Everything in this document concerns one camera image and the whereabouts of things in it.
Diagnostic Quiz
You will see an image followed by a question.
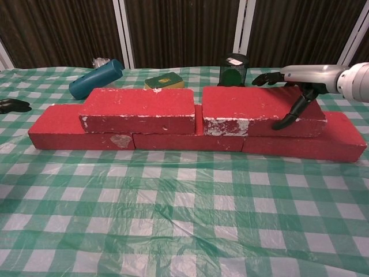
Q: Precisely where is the green yellow sponge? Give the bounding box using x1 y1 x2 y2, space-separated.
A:
144 72 185 90

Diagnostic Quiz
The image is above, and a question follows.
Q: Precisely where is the green white checkered tablecloth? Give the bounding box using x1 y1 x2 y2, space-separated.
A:
0 65 369 277

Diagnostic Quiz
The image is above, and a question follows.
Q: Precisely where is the teal plastic cylinder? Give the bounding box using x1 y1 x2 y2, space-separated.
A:
68 58 125 100

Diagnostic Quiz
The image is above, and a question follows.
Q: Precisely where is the red foam brick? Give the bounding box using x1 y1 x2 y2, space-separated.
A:
131 104 245 152
201 85 328 138
241 111 368 162
28 104 136 151
78 88 197 135

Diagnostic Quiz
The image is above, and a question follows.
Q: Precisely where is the dark green mesh cylinder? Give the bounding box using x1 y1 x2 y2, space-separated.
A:
216 53 250 87

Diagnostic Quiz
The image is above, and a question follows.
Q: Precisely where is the white partition frame post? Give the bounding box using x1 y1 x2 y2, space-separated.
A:
0 37 17 70
112 0 136 69
232 0 257 69
337 0 369 69

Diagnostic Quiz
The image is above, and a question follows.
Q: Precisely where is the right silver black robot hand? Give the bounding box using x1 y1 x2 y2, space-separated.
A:
251 63 351 131

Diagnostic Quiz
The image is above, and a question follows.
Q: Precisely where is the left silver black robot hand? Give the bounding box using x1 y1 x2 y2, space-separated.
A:
0 98 31 114

